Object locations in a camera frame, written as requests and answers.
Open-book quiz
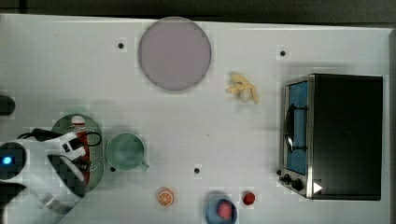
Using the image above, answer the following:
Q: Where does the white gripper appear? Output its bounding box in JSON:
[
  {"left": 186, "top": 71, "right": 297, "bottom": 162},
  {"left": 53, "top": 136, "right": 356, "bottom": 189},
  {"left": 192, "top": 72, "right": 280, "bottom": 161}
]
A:
[{"left": 46, "top": 133, "right": 86, "bottom": 160}]

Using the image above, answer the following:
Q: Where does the red plush ketchup bottle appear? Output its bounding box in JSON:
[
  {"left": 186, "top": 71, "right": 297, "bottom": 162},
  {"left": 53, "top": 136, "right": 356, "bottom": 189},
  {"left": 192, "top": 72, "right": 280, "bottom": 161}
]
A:
[{"left": 71, "top": 116, "right": 91, "bottom": 185}]

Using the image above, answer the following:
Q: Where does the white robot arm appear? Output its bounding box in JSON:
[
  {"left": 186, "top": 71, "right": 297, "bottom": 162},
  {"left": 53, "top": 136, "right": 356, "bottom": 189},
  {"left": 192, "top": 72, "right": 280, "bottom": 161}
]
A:
[{"left": 1, "top": 132, "right": 86, "bottom": 224}]

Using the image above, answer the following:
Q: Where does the green oval strainer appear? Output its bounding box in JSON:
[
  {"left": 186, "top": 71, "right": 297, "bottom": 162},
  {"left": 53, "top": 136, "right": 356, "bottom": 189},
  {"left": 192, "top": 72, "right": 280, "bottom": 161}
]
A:
[{"left": 51, "top": 114, "right": 105, "bottom": 192}]

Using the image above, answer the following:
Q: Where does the green mug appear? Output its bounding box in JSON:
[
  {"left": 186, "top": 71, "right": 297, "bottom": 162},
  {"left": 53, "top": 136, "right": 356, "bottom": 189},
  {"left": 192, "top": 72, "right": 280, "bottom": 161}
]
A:
[{"left": 105, "top": 133, "right": 149, "bottom": 172}]

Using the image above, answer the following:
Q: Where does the black cylinder upper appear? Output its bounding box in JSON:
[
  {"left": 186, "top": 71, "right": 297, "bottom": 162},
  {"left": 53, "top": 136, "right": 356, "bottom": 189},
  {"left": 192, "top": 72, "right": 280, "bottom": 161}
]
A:
[{"left": 0, "top": 95, "right": 16, "bottom": 116}]

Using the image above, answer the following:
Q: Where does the orange slice toy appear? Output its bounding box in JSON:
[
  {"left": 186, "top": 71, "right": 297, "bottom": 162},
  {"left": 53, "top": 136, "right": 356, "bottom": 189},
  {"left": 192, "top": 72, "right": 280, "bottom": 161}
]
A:
[{"left": 157, "top": 188, "right": 175, "bottom": 207}]

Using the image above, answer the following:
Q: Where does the blue bowl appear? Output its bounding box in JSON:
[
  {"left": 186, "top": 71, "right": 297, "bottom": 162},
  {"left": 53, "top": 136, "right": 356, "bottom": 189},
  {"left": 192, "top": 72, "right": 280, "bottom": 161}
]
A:
[{"left": 205, "top": 196, "right": 237, "bottom": 224}]

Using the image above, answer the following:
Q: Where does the pink toy in bowl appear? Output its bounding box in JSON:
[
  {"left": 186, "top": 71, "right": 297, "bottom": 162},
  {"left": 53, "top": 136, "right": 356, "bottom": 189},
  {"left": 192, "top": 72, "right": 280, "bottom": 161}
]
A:
[{"left": 217, "top": 201, "right": 233, "bottom": 219}]

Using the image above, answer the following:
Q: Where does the yellow plush banana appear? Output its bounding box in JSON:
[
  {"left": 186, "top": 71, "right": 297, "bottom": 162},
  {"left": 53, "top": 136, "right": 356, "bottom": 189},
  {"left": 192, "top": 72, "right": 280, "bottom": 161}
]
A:
[{"left": 226, "top": 73, "right": 260, "bottom": 105}]

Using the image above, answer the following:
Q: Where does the small red toy fruit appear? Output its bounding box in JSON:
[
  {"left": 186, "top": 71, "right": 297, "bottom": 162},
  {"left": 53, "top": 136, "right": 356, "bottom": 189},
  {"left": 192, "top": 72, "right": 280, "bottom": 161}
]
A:
[{"left": 243, "top": 192, "right": 256, "bottom": 205}]

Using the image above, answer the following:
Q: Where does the black toaster oven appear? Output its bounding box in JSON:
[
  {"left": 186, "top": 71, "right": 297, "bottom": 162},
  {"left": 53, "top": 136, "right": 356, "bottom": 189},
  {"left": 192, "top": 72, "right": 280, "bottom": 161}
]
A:
[{"left": 276, "top": 74, "right": 383, "bottom": 201}]

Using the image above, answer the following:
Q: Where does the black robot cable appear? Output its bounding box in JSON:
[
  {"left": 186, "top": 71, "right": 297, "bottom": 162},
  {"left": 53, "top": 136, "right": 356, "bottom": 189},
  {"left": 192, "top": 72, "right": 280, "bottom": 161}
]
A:
[{"left": 16, "top": 128, "right": 103, "bottom": 147}]

